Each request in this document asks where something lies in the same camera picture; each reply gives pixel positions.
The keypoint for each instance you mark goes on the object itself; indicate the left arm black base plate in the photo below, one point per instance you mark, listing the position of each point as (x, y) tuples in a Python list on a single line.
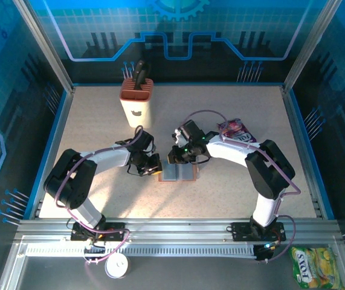
[(114, 237)]

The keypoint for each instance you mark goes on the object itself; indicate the white round lid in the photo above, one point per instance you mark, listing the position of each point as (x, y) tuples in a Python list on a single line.
[(117, 266)]

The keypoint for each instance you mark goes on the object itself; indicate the black controller box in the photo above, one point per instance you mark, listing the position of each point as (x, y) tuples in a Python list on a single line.
[(266, 253)]

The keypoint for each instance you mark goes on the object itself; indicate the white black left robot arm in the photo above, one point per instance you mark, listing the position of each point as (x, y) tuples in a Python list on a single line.
[(108, 157)]

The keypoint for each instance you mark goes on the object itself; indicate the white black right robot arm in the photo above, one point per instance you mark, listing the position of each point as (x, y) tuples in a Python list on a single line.
[(232, 149)]

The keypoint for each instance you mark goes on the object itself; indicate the yellow green candy bag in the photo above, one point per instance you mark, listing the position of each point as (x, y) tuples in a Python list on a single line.
[(317, 269)]

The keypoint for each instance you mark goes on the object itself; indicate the purple candy bag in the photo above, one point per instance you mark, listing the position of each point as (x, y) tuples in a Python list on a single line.
[(238, 131)]

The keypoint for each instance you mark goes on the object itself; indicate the aluminium side rail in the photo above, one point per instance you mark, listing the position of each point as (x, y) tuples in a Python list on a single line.
[(305, 151), (55, 145)]

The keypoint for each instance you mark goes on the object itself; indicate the aluminium frame post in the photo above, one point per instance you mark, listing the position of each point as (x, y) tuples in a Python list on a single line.
[(311, 45), (46, 45)]

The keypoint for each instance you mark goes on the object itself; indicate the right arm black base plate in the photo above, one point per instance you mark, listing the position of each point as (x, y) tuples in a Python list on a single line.
[(240, 232)]

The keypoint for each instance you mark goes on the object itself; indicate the grey-blue credit card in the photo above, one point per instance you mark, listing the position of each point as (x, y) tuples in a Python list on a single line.
[(170, 172)]

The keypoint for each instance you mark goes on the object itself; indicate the beige knife block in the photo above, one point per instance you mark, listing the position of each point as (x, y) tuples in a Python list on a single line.
[(137, 111)]

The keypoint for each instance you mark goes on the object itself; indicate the long aluminium mounting rail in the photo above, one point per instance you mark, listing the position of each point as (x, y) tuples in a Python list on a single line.
[(175, 229)]

